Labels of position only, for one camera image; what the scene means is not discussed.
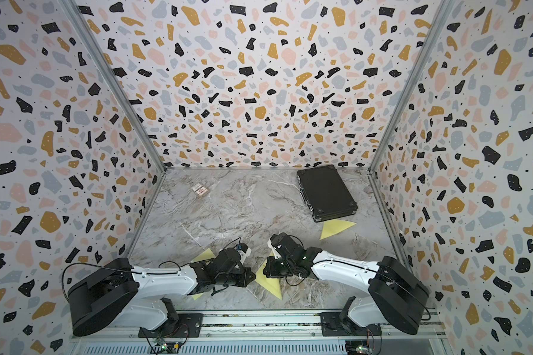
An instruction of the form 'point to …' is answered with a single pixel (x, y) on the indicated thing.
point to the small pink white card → (200, 189)
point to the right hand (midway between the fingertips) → (262, 273)
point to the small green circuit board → (167, 347)
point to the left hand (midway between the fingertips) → (259, 278)
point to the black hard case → (325, 194)
